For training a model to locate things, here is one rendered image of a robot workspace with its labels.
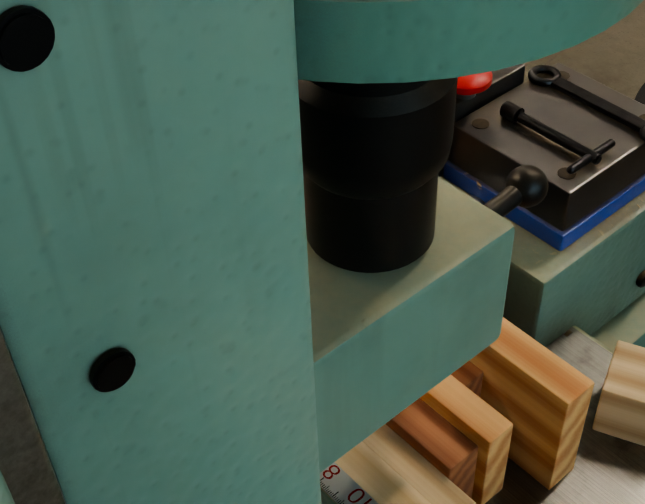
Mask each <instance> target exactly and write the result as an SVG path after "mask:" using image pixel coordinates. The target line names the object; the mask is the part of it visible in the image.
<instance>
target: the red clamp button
mask: <svg viewBox="0 0 645 504"><path fill-rule="evenodd" d="M491 84H492V72H491V71H490V72H484V73H479V74H473V75H467V76H462V77H458V81H457V94H459V95H474V94H477V93H481V92H483V91H485V90H487V89H488V88H489V87H490V86H491Z"/></svg>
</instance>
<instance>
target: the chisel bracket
mask: <svg viewBox="0 0 645 504"><path fill-rule="evenodd" d="M514 234H515V229H514V226H513V225H512V223H511V222H510V221H508V220H507V219H505V218H504V217H502V216H500V215H499V214H497V213H496V212H494V211H493V210H491V209H489V208H488V207H486V206H485V205H483V204H482V203H480V202H478V201H477V200H475V199H474V198H472V197H471V196H469V195H467V194H466V193H464V192H463V191H461V190H460V189H458V188H456V187H455V186H453V185H452V184H450V183H449V182H447V181H445V180H444V179H442V178H441V177H439V176H438V187H437V203H436V218H435V232H434V238H433V241H432V243H431V245H430V247H429V248H428V250H427V251H426V252H425V253H424V254H423V255H422V256H421V257H420V258H418V259H417V260H416V261H414V262H412V263H410V264H409V265H407V266H404V267H402V268H399V269H395V270H392V271H387V272H380V273H362V272H354V271H349V270H345V269H342V268H339V267H336V266H334V265H332V264H330V263H328V262H327V261H325V260H324V259H322V258H321V257H320V256H319V255H317V254H316V253H315V252H314V250H313V249H312V248H311V246H310V244H309V242H308V240H307V253H308V271H309V289H310V307H311V325H312V343H313V361H314V379H315V397H316V415H317V433H318V451H319V469H320V473H321V472H322V471H323V470H325V469H326V468H327V467H329V466H330V465H331V464H333V463H334V462H335V461H337V460H338V459H339V458H341V457H342V456H343V455H344V454H346V453H347V452H348V451H350V450H351V449H352V448H354V447H355V446H356V445H358V444H359V443H360V442H362V441H363V440H364V439H366V438H367V437H368V436H370V435H371V434H372V433H374V432H375V431H376V430H378V429H379V428H380V427H382V426H383V425H384V424H386V423H387V422H388V421H390V420H391V419H392V418H394V417H395V416H396V415H398V414H399V413H400V412H402V411H403V410H404V409H406V408H407V407H408V406H410V405H411V404H412V403H414V402H415V401H416V400H418V399H419V398H420V397H422V396H423V395H424V394H425V393H427V392H428V391H429V390H431V389H432V388H433V387H435V386H436V385H437V384H439V383H440V382H441V381H443V380H444V379H445V378H447V377H448V376H449V375H451V374H452V373H453V372H455V371H456V370H457V369H459V368H460V367H461V366H463V365H464V364H465V363H467V362H468V361H469V360H471V359H472V358H473V357H475V356H476V355H477V354H479V353H480V352H481V351H483V350H484V349H485V348H487V347H488V346H489V345H491V344H492V343H493V342H495V341H496V340H497V339H498V338H499V335H500V333H501V327H502V320H503V313H504V306H505V299H506V291H507V284H508V277H509V270H510V263H511V256H512V249H513V242H514Z"/></svg>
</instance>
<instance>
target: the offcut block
mask: <svg viewBox="0 0 645 504"><path fill-rule="evenodd" d="M592 429H593V430H595V431H599V432H602V433H605V434H608V435H611V436H614V437H617V438H620V439H623V440H627V441H630V442H633V443H636V444H639V445H642V446H645V348H644V347H641V346H637V345H634V344H630V343H627V342H624V341H620V340H618V341H617V343H616V346H615V350H614V353H613V356H612V359H611V362H610V365H609V369H608V372H607V375H606V378H605V381H604V385H603V388H602V391H601V395H600V399H599V403H598V407H597V411H596V414H595V418H594V422H593V426H592Z"/></svg>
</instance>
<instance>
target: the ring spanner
mask: <svg viewBox="0 0 645 504"><path fill-rule="evenodd" d="M539 73H547V74H550V75H552V76H553V77H551V78H541V77H538V76H537V75H536V74H539ZM528 79H529V80H530V81H531V82H532V83H533V84H535V85H538V86H542V87H549V86H551V87H553V88H555V89H557V90H559V91H560V92H562V93H564V94H566V95H568V96H570V97H572V98H574V99H576V100H578V101H580V102H582V103H584V104H585V105H587V106H589V107H591V108H593V109H595V110H597V111H599V112H601V113H603V114H605V115H607V116H609V117H610V118H612V119H614V120H616V121H618V122H620V123H622V124H624V125H626V126H628V127H630V128H632V129H634V130H635V131H637V132H639V134H640V137H641V138H642V140H643V141H645V120H644V119H642V118H640V117H638V116H636V115H634V114H632V113H630V112H628V111H627V110H625V109H623V108H621V107H619V106H617V105H615V104H613V103H611V102H609V101H607V100H605V99H603V98H601V97H599V96H597V95H595V94H593V93H591V92H589V91H587V90H585V89H583V88H581V87H579V86H577V85H575V84H573V83H572V82H570V81H568V80H566V79H564V78H562V77H561V73H560V71H559V70H558V69H557V68H555V67H553V66H550V65H536V66H534V67H532V68H531V69H530V70H529V71H528Z"/></svg>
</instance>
